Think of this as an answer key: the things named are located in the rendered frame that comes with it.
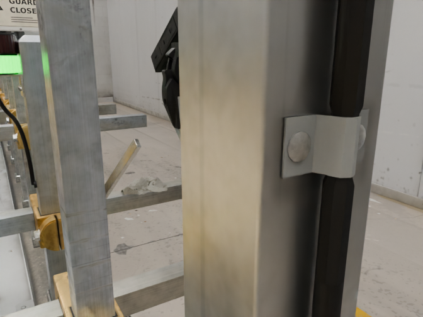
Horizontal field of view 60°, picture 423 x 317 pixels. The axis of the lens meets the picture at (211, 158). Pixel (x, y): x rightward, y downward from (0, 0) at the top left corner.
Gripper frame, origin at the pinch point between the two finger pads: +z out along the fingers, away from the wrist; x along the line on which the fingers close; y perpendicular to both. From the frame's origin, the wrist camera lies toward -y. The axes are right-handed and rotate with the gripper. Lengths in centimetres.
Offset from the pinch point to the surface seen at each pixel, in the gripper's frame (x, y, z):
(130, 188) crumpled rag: -3.2, -18.9, 10.4
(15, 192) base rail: -19, -80, 28
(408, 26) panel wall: 244, -126, -34
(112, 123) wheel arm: 1.5, -43.9, 2.9
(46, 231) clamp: -18.2, -11.9, 12.0
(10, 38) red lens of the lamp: -19.2, -14.3, -14.5
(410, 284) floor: 146, -44, 98
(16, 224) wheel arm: -21.7, -19.0, 12.8
